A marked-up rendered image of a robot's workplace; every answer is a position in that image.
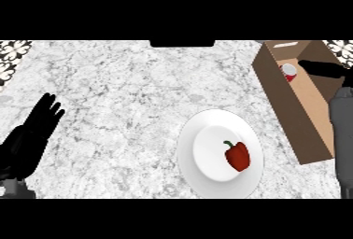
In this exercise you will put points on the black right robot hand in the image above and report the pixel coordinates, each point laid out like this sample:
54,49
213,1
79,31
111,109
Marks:
325,70

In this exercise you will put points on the white plate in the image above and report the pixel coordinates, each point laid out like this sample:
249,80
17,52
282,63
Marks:
220,153

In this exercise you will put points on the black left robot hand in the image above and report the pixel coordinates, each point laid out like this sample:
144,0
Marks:
31,133

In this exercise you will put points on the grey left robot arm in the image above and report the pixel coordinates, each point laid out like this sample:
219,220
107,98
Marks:
15,188

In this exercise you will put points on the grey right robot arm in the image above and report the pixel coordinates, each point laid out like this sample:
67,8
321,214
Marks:
343,140

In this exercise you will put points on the red and white can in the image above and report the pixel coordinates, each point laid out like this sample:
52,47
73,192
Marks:
288,72

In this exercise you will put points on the red bell pepper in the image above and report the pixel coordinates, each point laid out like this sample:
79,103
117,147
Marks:
238,157

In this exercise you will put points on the brown cardboard box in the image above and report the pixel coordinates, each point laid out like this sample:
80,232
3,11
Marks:
299,102

